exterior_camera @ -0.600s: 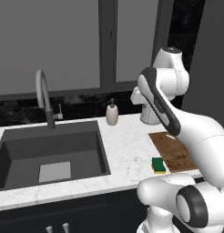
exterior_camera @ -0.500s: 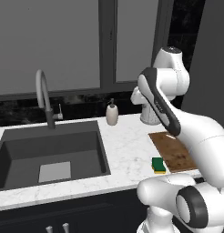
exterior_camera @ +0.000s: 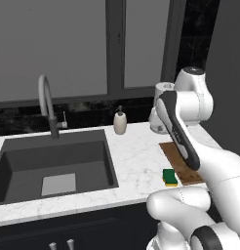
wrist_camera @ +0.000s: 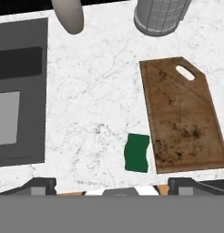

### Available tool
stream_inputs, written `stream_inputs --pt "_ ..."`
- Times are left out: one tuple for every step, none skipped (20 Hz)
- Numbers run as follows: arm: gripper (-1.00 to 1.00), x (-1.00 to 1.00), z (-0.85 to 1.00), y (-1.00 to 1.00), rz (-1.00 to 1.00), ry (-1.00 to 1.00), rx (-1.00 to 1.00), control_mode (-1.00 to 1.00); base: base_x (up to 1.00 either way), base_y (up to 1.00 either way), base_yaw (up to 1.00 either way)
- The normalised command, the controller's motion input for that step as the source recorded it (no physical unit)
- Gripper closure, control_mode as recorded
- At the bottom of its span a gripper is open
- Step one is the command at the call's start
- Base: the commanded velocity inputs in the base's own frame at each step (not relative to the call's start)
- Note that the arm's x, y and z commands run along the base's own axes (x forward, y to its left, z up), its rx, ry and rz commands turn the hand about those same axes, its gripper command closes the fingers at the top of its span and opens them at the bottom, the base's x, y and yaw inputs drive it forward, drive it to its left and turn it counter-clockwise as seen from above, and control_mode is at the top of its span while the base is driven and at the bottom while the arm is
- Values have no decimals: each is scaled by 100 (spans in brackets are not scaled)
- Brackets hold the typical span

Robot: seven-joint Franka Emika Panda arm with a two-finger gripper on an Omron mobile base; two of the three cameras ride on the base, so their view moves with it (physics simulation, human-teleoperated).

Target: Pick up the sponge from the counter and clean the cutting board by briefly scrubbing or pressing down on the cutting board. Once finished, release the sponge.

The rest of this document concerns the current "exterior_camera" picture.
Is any dark navy cupboard door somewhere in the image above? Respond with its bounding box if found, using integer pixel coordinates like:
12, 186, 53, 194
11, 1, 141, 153
61, 208, 159, 250
0, 221, 63, 250

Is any green and yellow sponge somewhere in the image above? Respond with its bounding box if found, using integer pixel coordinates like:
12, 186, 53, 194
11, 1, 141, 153
162, 168, 180, 188

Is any white paper towel roll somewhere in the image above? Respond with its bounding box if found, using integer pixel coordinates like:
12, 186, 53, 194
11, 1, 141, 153
148, 81, 177, 136

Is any dark grey tall cabinet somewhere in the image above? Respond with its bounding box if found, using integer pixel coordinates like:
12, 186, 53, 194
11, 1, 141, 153
199, 0, 240, 160

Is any dark grey sink basin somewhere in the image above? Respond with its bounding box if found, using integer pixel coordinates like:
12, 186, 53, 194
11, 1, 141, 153
0, 128, 120, 207

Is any cream soap dispenser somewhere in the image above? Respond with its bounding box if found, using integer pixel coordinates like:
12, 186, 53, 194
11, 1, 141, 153
112, 104, 129, 136

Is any dark framed window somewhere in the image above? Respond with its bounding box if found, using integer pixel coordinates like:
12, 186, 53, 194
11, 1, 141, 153
0, 0, 188, 110

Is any brown wooden cutting board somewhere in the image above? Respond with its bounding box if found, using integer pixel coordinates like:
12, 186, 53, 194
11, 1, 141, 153
158, 140, 206, 187

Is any grey arched sink tap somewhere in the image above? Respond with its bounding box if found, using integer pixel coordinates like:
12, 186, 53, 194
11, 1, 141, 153
37, 73, 68, 140

